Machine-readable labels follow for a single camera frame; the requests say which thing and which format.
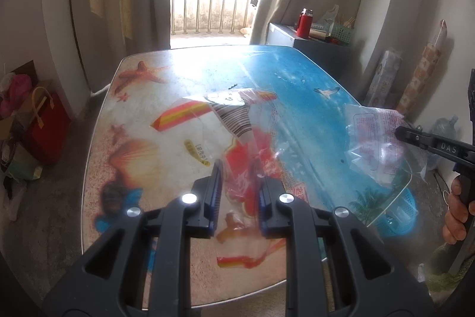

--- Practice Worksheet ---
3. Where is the blue mesh wastebasket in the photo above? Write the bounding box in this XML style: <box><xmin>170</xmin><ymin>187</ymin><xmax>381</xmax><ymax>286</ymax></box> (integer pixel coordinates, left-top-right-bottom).
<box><xmin>367</xmin><ymin>187</ymin><xmax>418</xmax><ymax>238</ymax></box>

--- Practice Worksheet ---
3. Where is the grey cabinet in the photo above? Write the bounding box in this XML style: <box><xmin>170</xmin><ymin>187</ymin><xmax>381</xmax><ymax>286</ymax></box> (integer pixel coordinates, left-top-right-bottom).
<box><xmin>265</xmin><ymin>23</ymin><xmax>353</xmax><ymax>87</ymax></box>

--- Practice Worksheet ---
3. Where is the clear plastic bag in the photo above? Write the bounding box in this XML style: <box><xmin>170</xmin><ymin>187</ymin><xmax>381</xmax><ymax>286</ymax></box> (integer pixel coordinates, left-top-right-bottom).
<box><xmin>321</xmin><ymin>4</ymin><xmax>340</xmax><ymax>33</ymax></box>

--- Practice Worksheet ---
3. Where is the red thermos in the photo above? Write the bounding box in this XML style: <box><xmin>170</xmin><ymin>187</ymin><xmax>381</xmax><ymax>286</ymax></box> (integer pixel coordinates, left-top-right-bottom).
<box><xmin>296</xmin><ymin>8</ymin><xmax>312</xmax><ymax>40</ymax></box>

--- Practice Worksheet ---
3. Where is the metal balcony railing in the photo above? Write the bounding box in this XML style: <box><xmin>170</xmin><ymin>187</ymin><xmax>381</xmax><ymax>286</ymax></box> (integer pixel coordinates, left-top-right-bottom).
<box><xmin>171</xmin><ymin>0</ymin><xmax>257</xmax><ymax>35</ymax></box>

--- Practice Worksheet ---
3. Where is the clear bag red yellow print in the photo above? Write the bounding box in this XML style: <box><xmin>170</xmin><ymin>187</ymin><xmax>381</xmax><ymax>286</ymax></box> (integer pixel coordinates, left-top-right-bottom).
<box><xmin>150</xmin><ymin>87</ymin><xmax>297</xmax><ymax>271</ymax></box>

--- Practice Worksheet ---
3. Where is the person's right hand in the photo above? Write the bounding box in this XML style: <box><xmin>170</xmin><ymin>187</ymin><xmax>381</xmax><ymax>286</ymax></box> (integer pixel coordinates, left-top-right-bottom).
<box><xmin>441</xmin><ymin>178</ymin><xmax>475</xmax><ymax>246</ymax></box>

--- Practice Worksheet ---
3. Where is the clear water jug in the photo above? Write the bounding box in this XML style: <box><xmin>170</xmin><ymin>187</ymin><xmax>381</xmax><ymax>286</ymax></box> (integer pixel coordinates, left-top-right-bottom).
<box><xmin>419</xmin><ymin>114</ymin><xmax>461</xmax><ymax>173</ymax></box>

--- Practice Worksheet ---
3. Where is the pale green bag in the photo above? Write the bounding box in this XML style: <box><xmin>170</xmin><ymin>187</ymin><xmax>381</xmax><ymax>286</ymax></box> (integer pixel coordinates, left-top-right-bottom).
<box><xmin>7</xmin><ymin>146</ymin><xmax>43</xmax><ymax>180</ymax></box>

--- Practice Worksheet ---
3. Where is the green floral cloth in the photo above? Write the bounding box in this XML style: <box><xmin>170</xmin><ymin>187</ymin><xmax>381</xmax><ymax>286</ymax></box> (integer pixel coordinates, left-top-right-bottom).
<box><xmin>417</xmin><ymin>243</ymin><xmax>461</xmax><ymax>295</ymax></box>

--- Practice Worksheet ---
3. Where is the red bag with tan handle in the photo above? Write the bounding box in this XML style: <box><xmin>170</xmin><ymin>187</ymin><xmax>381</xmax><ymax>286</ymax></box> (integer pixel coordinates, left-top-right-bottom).
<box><xmin>30</xmin><ymin>87</ymin><xmax>71</xmax><ymax>165</ymax></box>

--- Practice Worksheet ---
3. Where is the cardboard box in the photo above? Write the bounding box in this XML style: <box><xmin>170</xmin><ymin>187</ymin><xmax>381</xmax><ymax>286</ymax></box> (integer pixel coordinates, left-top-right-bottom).
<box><xmin>0</xmin><ymin>60</ymin><xmax>53</xmax><ymax>143</ymax></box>

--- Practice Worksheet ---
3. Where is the clear wrapper with red print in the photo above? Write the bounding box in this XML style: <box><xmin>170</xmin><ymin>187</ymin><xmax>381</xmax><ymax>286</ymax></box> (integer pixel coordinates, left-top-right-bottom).
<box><xmin>341</xmin><ymin>103</ymin><xmax>412</xmax><ymax>189</ymax></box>

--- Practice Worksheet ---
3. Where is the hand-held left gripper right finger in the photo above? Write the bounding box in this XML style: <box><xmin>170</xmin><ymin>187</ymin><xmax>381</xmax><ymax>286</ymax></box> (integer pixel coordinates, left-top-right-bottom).
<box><xmin>259</xmin><ymin>176</ymin><xmax>435</xmax><ymax>317</ymax></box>

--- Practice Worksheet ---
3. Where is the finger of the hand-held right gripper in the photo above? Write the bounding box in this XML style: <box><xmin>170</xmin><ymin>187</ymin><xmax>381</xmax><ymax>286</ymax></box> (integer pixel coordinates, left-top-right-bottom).
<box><xmin>394</xmin><ymin>124</ymin><xmax>475</xmax><ymax>163</ymax></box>

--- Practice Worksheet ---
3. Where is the toilet paper pack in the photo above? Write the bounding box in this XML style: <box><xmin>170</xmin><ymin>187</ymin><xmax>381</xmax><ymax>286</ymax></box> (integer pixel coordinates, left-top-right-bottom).
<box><xmin>365</xmin><ymin>50</ymin><xmax>403</xmax><ymax>106</ymax></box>

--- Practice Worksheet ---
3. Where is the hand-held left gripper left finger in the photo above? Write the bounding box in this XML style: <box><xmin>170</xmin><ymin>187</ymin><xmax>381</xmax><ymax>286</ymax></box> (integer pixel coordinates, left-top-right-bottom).
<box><xmin>42</xmin><ymin>158</ymin><xmax>225</xmax><ymax>317</ymax></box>

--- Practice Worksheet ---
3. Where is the green plastic basket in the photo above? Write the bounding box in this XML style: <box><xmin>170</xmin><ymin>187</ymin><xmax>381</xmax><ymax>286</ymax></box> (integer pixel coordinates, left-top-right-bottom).
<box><xmin>328</xmin><ymin>22</ymin><xmax>355</xmax><ymax>45</ymax></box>

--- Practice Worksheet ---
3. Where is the pink plush toy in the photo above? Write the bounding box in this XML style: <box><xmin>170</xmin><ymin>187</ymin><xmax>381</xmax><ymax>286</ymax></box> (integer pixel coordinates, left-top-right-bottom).
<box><xmin>0</xmin><ymin>74</ymin><xmax>34</xmax><ymax>117</ymax></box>

